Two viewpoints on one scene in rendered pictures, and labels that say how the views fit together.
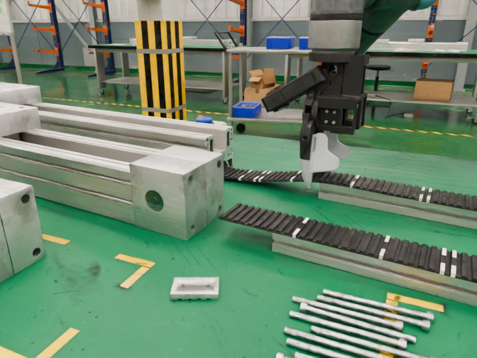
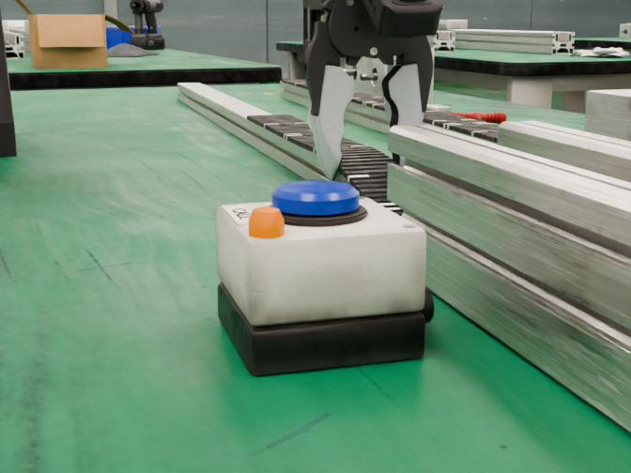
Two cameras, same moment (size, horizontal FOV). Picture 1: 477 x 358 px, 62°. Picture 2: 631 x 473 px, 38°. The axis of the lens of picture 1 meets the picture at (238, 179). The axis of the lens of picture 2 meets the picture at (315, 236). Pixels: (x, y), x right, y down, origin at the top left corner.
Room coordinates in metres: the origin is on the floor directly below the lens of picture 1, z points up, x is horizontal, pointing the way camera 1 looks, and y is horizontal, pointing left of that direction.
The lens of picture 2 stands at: (1.18, 0.37, 0.93)
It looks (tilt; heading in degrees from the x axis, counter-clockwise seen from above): 14 degrees down; 226
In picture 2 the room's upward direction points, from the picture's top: straight up
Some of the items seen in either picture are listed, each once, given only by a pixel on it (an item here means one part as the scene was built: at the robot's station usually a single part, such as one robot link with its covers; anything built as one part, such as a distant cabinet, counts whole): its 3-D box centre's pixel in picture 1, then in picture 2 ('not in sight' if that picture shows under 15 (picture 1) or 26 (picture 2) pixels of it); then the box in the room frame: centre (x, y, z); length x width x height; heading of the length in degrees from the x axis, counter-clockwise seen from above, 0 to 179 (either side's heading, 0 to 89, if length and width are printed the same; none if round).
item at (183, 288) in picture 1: (195, 288); not in sight; (0.36, 0.05, 0.78); 0.05 x 0.03 x 0.01; 91
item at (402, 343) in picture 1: (345, 328); not in sight; (0.30, -0.10, 0.78); 0.11 x 0.01 x 0.01; 65
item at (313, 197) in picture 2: (204, 122); (315, 206); (0.89, 0.08, 0.84); 0.04 x 0.04 x 0.02
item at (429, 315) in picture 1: (375, 304); not in sight; (0.33, -0.14, 0.78); 0.11 x 0.01 x 0.01; 66
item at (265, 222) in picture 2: not in sight; (266, 220); (0.93, 0.09, 0.85); 0.01 x 0.01 x 0.01
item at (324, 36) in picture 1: (334, 37); not in sight; (0.63, -0.14, 1.03); 0.08 x 0.08 x 0.05
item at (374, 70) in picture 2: not in sight; (391, 76); (-0.03, -0.67, 0.83); 0.11 x 0.10 x 0.10; 154
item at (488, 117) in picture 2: not in sight; (485, 123); (0.16, -0.34, 0.79); 0.16 x 0.08 x 0.02; 46
